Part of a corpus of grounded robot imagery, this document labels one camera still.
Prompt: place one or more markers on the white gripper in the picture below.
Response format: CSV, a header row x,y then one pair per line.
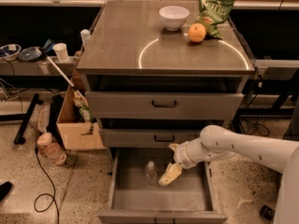
x,y
180,157

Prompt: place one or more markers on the clear plastic water bottle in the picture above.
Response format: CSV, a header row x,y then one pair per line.
x,y
151,173

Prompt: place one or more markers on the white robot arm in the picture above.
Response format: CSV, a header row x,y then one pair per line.
x,y
216,143

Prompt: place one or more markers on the open bottom grey drawer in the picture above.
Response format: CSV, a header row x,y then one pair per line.
x,y
190,199

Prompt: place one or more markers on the middle grey drawer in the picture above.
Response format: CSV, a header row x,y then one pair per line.
x,y
146,138

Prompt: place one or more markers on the grey metal drawer cabinet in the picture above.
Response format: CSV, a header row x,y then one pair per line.
x,y
131,51

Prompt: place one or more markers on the top grey drawer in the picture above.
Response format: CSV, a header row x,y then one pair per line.
x,y
163,105

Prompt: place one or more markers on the white bottle beside cabinet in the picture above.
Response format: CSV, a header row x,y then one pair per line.
x,y
85,37

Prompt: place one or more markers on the cardboard box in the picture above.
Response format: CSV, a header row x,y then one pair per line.
x,y
74,131

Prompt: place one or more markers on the orange fruit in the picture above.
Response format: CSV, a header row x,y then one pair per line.
x,y
197,33

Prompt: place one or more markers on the white ceramic bowl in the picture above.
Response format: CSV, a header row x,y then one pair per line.
x,y
173,17

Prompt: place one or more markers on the green chip bag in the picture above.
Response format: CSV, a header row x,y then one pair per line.
x,y
212,13

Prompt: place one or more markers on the black stand leg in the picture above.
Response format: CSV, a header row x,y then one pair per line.
x,y
19,139

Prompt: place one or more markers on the white paper cup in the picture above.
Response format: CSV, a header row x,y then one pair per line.
x,y
60,50

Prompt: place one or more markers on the blue plate on shelf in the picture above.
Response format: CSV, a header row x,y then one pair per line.
x,y
32,54

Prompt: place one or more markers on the white bowl on shelf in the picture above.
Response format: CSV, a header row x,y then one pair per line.
x,y
10,52

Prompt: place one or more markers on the white stick with black handle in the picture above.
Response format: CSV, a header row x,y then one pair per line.
x,y
70,83

